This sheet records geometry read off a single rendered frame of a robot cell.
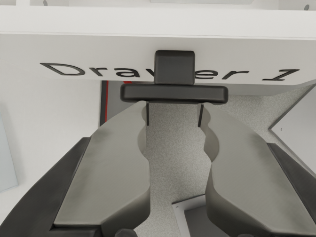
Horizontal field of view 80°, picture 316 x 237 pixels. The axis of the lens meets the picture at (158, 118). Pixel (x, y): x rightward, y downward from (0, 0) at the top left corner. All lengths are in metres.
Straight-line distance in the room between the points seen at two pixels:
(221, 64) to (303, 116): 1.09
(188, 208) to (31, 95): 0.94
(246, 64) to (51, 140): 0.27
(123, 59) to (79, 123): 0.16
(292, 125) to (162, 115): 0.68
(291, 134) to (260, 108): 0.20
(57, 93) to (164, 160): 0.81
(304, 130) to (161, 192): 0.81
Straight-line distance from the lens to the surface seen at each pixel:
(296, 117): 1.22
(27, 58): 0.20
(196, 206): 1.11
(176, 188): 1.09
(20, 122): 0.35
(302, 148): 1.24
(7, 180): 0.34
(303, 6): 0.23
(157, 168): 1.06
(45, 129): 0.32
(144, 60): 0.16
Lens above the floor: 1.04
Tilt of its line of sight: 87 degrees down
